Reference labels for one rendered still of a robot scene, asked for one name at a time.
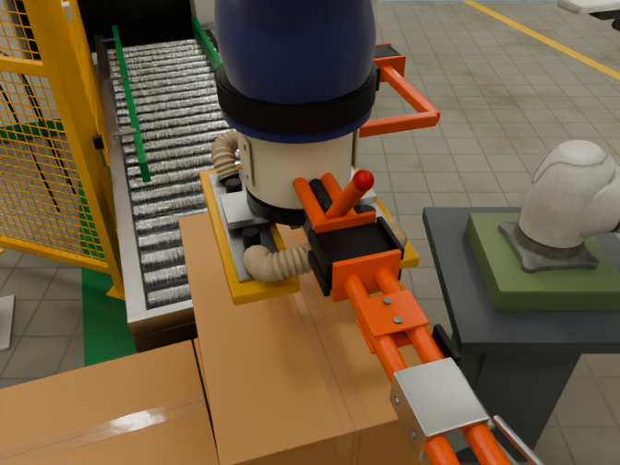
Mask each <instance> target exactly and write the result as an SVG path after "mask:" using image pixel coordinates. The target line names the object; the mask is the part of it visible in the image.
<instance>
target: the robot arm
mask: <svg viewBox="0 0 620 465"><path fill-rule="evenodd" d="M557 6H560V7H562V8H564V9H565V10H567V11H570V12H572V13H574V14H576V15H577V14H586V13H589V15H590V16H593V17H595V18H597V19H600V20H606V19H607V20H608V19H614V21H613V23H612V28H613V29H615V30H618V31H620V0H558V2H557ZM498 230H499V231H500V232H501V233H502V234H503V235H504V236H505V237H506V239H507V240H508V242H509V244H510V245H511V247H512V249H513V250H514V252H515V254H516V255H517V257H518V259H519V261H520V265H521V269H522V270H523V271H525V272H527V273H534V272H537V271H541V270H554V269H568V268H588V269H596V268H597V267H598V264H599V260H598V259H597V258H596V257H595V256H593V255H592V254H591V253H590V252H589V250H588V249H587V248H586V246H585V245H584V244H585V240H586V238H587V236H593V235H596V234H601V233H620V164H615V161H614V158H613V157H612V156H611V155H610V153H609V152H608V151H607V150H606V149H604V148H602V147H600V146H598V145H596V144H594V143H592V142H589V141H585V140H568V141H566V142H563V143H561V144H558V145H556V146H554V147H553V148H552V149H551V150H550V151H549V152H548V153H547V154H546V155H545V156H544V157H543V158H542V160H541V161H540V163H539V164H538V166H537V167H536V169H535V171H534V173H533V174H532V177H531V179H530V182H529V184H528V187H527V190H526V193H525V196H524V198H523V202H522V206H521V212H520V216H519V221H501V222H500V223H499V225H498Z"/></svg>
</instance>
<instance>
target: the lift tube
mask: <svg viewBox="0 0 620 465"><path fill-rule="evenodd" d="M214 21H215V31H216V39H217V44H218V47H219V51H220V55H221V61H222V63H223V65H224V68H225V71H226V74H227V77H228V79H229V82H230V84H231V85H232V86H234V87H235V88H236V89H237V90H238V91H240V92H241V93H243V94H244V95H245V96H246V97H249V98H253V99H256V100H260V101H269V102H276V103H281V104H299V103H309V102H318V101H328V100H332V99H336V98H338V97H339V96H342V95H344V94H347V93H349V92H351V91H354V90H356V89H358V88H360V87H361V86H362V85H363V84H364V82H365V81H366V79H367V77H368V76H369V74H370V71H371V68H372V64H373V61H374V56H375V50H376V24H375V17H374V12H373V8H372V2H371V0H214ZM221 113H222V117H223V119H224V120H225V121H226V123H227V124H228V125H229V126H230V127H232V128H233V129H235V130H236V131H238V132H240V133H242V134H244V135H247V136H249V137H253V138H256V139H260V140H265V141H269V142H276V143H285V144H304V143H315V142H322V141H327V140H331V139H335V138H338V137H343V136H346V135H348V134H350V133H351V132H354V131H355V130H357V129H358V128H360V127H361V126H363V125H364V124H365V123H366V122H367V121H368V119H369V118H370V116H371V113H372V108H371V109H370V111H369V112H368V113H366V114H365V115H364V116H363V117H361V118H360V119H358V120H356V121H354V122H353V123H350V124H348V125H345V126H342V127H338V128H335V129H331V130H327V131H322V132H315V133H303V134H288V133H276V132H269V131H264V130H260V129H255V128H253V127H250V126H247V125H243V124H241V123H239V122H237V121H235V120H233V119H232V118H231V117H230V116H228V115H227V114H226V113H225V112H224V111H223V110H221Z"/></svg>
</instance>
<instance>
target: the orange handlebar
mask: <svg viewBox="0 0 620 465"><path fill-rule="evenodd" d="M380 75H381V77H382V78H383V79H384V80H385V81H386V82H387V83H388V84H389V85H390V86H391V87H392V88H393V89H394V90H395V91H396V92H397V93H398V94H399V95H400V96H401V97H402V98H403V99H404V100H405V101H406V102H407V103H408V104H409V105H410V106H411V107H412V108H413V109H414V110H415V111H416V112H417V113H414V114H407V115H401V116H394V117H388V118H382V119H375V120H369V121H367V122H366V123H365V124H364V125H363V126H361V127H360V133H359V137H370V136H376V135H383V134H388V133H395V132H400V131H407V130H413V129H419V128H425V127H431V126H436V123H437V122H439V119H440V112H439V111H438V110H437V109H436V108H435V107H434V105H433V104H432V103H431V102H429V101H428V100H427V99H426V98H425V97H424V96H423V95H422V94H421V93H420V92H419V91H418V90H417V89H416V88H414V87H413V86H412V85H411V84H410V83H409V82H408V81H407V80H406V79H405V78H404V77H403V76H401V75H400V74H399V73H398V72H397V71H396V70H395V69H394V68H393V67H392V66H382V67H381V73H380ZM320 183H321V184H322V185H323V187H324V189H325V190H326V192H327V194H328V196H329V198H330V200H331V201H332V204H333V203H334V201H335V200H336V199H337V197H338V196H339V195H340V193H341V192H342V190H341V188H340V186H339V184H338V183H337V181H336V179H335V178H334V176H333V175H332V173H325V174H324V175H322V177H321V178H320ZM292 186H293V188H294V190H295V192H296V194H297V196H298V197H299V199H300V201H301V203H302V205H303V207H304V210H305V212H306V214H307V216H308V218H309V220H310V221H311V223H312V225H313V222H316V221H325V220H327V219H328V218H327V217H326V215H325V213H324V211H323V209H322V208H321V206H320V204H319V203H318V201H317V199H316V196H315V194H314V192H313V191H312V189H311V187H310V185H309V184H308V182H307V181H306V180H305V179H304V178H302V177H298V178H296V179H294V180H293V181H292ZM375 280H376V283H377V284H378V286H379V288H380V290H381V291H382V293H383V294H384V295H382V296H378V297H375V298H370V296H369V294H368V293H367V291H366V289H365V287H364V285H363V283H362V282H361V280H360V278H359V277H358V276H357V275H351V276H348V277H347V278H345V279H344V281H343V283H342V286H343V288H344V290H345V292H346V293H347V295H348V297H349V300H350V302H351V304H352V307H353V309H354V311H355V313H356V315H357V316H358V317H356V318H355V321H356V323H357V325H358V327H359V329H360V330H361V332H362V334H363V336H364V339H365V342H366V344H367V346H368V348H369V350H370V352H371V353H372V354H374V353H376V355H377V357H378V359H379V361H380V363H381V364H382V366H383V368H384V370H385V372H386V374H387V377H388V379H389V381H390V383H391V384H392V378H393V374H394V373H395V372H397V371H399V370H403V369H407V368H408V366H407V365H406V363H405V361H404V360H403V358H402V356H401V354H400V352H399V350H398V348H399V347H403V346H407V345H410V344H412V346H413V348H414V349H415V350H416V352H417V354H418V356H419V357H420V359H421V361H422V363H423V364H428V363H431V362H434V361H438V360H442V359H445V358H446V357H445V356H444V354H443V353H442V352H441V350H440V349H439V347H438V345H437V344H436V342H435V340H434V338H433V337H432V335H431V333H430V332H429V330H428V329H427V327H426V325H428V324H429V321H428V319H427V318H426V316H425V315H424V313H423V311H422V309H421V308H420V306H419V305H418V304H417V302H416V301H415V299H414V297H413V296H412V294H411V292H410V291H409V290H407V291H404V290H403V289H402V287H401V286H400V284H399V282H398V280H397V278H396V277H395V275H394V274H393V272H392V270H391V269H390V268H382V269H380V270H379V271H378V272H377V273H376V274H375ZM465 438H466V440H467V441H468V443H469V445H470V447H471V449H472V451H473V453H474V454H475V456H476V458H477V460H479V462H480V464H481V465H511V464H510V462H509V460H508V459H507V456H506V455H505V453H504V452H503V450H502V448H501V447H500V446H499V444H498V443H497V441H496V440H495V437H494V436H493V434H492V433H491V431H490V429H489V428H488V426H487V425H486V424H479V425H476V426H474V427H472V429H470V430H469V431H468V432H467V433H466V435H465ZM423 449H424V451H425V453H426V455H427V457H428V458H429V460H430V462H431V464H432V465H460V463H459V461H458V459H457V457H456V455H455V453H454V451H453V450H452V448H451V446H450V444H449V443H448V441H447V439H446V438H445V437H443V436H439V437H437V438H434V439H432V440H430V441H429V442H428V443H426V444H425V445H423Z"/></svg>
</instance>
